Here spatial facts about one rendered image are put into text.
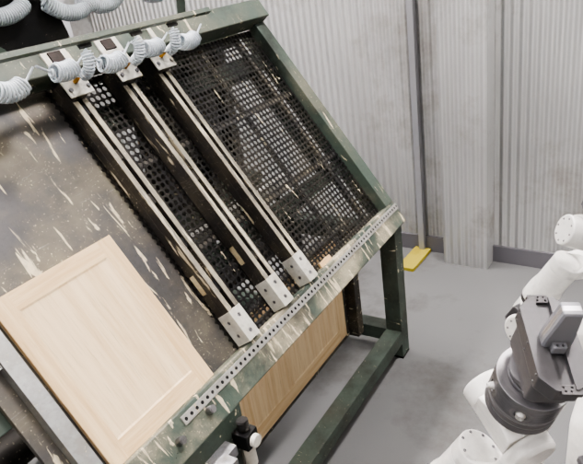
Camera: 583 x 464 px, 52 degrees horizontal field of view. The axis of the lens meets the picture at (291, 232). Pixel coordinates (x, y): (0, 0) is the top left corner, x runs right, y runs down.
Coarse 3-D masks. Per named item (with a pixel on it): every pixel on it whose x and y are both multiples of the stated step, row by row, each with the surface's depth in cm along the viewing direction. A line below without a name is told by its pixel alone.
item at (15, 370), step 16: (0, 336) 155; (0, 352) 153; (16, 352) 155; (16, 368) 154; (16, 384) 152; (32, 384) 155; (32, 400) 153; (48, 400) 155; (48, 416) 154; (64, 416) 156; (48, 432) 155; (64, 432) 155; (64, 448) 154; (80, 448) 155
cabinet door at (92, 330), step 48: (48, 288) 170; (96, 288) 180; (144, 288) 190; (48, 336) 165; (96, 336) 174; (144, 336) 183; (48, 384) 159; (96, 384) 168; (144, 384) 177; (192, 384) 187; (96, 432) 162; (144, 432) 170
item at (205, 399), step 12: (396, 204) 298; (384, 216) 287; (372, 228) 276; (360, 240) 267; (348, 252) 258; (336, 264) 249; (324, 276) 241; (312, 288) 234; (300, 300) 227; (288, 312) 220; (276, 324) 214; (264, 336) 208; (252, 348) 203; (240, 360) 198; (228, 372) 193; (216, 384) 188; (204, 396) 183; (192, 408) 179
